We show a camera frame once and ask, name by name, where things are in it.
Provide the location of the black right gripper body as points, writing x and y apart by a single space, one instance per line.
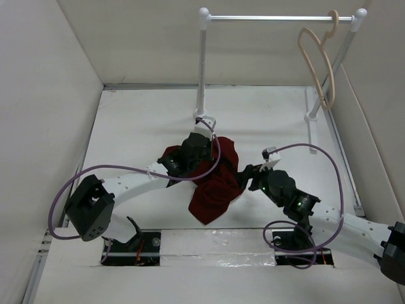
259 180

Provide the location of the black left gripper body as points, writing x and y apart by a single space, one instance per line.
205 155

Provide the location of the dark red t shirt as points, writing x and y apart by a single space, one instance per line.
218 188

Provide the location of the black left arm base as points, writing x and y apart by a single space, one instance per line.
143 250

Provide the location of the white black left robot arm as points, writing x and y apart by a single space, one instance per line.
90 208

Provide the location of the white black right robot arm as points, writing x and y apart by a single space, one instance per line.
318 225

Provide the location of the white metal clothes rack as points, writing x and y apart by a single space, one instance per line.
326 89

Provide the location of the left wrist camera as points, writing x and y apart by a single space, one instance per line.
205 126

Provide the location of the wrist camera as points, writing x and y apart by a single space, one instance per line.
271 158
205 126

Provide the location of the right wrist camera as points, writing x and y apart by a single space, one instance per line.
271 158

